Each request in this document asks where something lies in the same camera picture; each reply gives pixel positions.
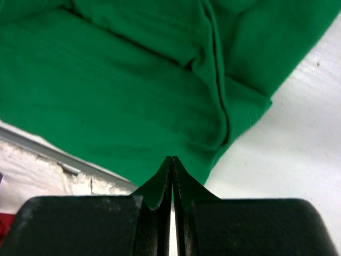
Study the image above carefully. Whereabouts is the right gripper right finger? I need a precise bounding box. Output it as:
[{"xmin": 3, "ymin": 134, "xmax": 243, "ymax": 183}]
[{"xmin": 172, "ymin": 157, "xmax": 337, "ymax": 255}]

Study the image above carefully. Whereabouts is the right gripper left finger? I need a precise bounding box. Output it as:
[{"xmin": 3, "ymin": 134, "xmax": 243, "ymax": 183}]
[{"xmin": 1, "ymin": 157, "xmax": 172, "ymax": 255}]

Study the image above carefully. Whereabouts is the green t shirt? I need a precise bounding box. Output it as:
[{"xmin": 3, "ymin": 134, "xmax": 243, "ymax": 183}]
[{"xmin": 0, "ymin": 0, "xmax": 341, "ymax": 206}]

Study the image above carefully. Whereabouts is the red t shirt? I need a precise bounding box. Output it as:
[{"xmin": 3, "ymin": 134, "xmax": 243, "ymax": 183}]
[{"xmin": 0, "ymin": 213, "xmax": 15, "ymax": 242}]

